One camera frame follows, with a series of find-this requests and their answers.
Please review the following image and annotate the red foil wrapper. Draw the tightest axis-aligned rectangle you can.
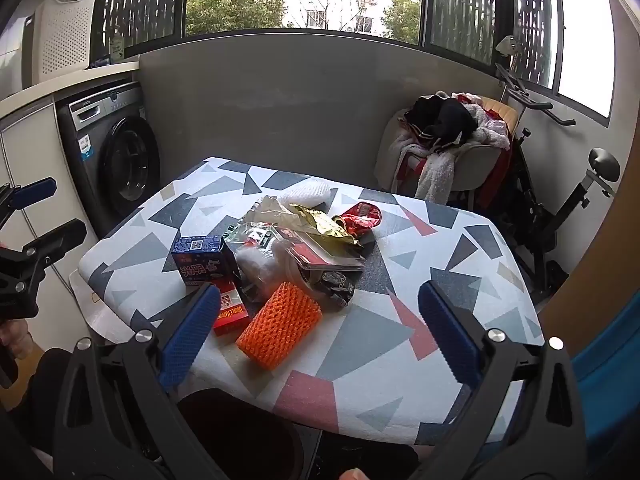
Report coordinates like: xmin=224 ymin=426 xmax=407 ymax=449
xmin=332 ymin=201 xmax=383 ymax=239

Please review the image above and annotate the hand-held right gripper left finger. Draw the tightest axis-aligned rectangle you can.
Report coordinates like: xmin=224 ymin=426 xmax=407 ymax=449
xmin=52 ymin=282 xmax=236 ymax=480

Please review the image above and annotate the blue cardboard box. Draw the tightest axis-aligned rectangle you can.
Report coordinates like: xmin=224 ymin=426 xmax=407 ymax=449
xmin=171 ymin=235 xmax=242 ymax=289

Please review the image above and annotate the white perforated laundry basket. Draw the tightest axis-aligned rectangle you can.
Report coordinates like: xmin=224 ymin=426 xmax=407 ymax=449
xmin=31 ymin=0 xmax=97 ymax=87

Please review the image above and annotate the patterned window screen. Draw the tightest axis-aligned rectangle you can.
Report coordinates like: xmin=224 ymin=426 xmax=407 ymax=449
xmin=90 ymin=0 xmax=189 ymax=59
xmin=421 ymin=0 xmax=557 ymax=88

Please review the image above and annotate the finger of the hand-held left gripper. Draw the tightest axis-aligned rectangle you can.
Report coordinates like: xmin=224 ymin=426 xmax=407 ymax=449
xmin=0 ymin=176 xmax=57 ymax=221
xmin=0 ymin=218 xmax=88 ymax=318

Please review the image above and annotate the clear packet with red label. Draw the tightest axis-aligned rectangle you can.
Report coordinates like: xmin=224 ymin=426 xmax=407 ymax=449
xmin=287 ymin=240 xmax=367 ymax=273

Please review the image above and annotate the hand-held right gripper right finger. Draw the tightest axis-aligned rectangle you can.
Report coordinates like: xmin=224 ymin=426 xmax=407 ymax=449
xmin=417 ymin=280 xmax=587 ymax=480

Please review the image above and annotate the table with geometric cover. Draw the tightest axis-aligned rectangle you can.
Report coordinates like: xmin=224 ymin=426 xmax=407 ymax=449
xmin=77 ymin=156 xmax=546 ymax=448

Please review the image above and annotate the blue plastic item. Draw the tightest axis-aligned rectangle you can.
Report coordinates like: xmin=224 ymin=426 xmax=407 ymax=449
xmin=570 ymin=305 xmax=640 ymax=413

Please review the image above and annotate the black exercise bike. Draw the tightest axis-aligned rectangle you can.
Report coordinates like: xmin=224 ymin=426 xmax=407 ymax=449
xmin=494 ymin=35 xmax=622 ymax=307

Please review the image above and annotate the beige chair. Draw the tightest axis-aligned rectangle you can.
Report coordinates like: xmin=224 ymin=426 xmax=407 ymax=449
xmin=375 ymin=100 xmax=522 ymax=211

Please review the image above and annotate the orange foam net sleeve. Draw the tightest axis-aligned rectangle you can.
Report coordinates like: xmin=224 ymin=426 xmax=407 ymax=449
xmin=235 ymin=281 xmax=322 ymax=372

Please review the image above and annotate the beige crumpled wrapper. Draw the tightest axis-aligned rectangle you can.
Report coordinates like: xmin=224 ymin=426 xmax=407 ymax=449
xmin=240 ymin=195 xmax=313 ymax=241

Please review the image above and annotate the dark red waste bin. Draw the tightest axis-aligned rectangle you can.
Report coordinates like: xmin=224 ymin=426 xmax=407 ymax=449
xmin=176 ymin=387 xmax=326 ymax=480

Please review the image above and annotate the red cardboard box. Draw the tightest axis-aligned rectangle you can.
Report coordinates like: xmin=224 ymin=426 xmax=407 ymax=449
xmin=211 ymin=280 xmax=251 ymax=337

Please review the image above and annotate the person's black clothed leg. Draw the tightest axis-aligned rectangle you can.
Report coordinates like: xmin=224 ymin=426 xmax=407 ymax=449
xmin=12 ymin=347 xmax=76 ymax=461

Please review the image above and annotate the black garment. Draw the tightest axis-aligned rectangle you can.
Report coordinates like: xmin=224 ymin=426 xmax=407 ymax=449
xmin=404 ymin=95 xmax=479 ymax=152

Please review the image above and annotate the grey washing machine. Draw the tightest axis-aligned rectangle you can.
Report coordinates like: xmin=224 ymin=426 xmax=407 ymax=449
xmin=56 ymin=80 xmax=161 ymax=238

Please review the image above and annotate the black wrapper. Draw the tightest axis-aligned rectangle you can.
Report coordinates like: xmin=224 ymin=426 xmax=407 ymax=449
xmin=317 ymin=270 xmax=357 ymax=309

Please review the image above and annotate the clear bag with white contents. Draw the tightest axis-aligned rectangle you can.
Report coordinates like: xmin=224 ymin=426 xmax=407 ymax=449
xmin=234 ymin=237 xmax=301 ymax=306

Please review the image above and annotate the person's left hand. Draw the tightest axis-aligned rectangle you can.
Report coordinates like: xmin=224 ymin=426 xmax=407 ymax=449
xmin=0 ymin=317 xmax=33 ymax=360

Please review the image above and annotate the cream round plastic lid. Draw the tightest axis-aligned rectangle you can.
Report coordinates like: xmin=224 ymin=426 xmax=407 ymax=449
xmin=282 ymin=255 xmax=351 ymax=306

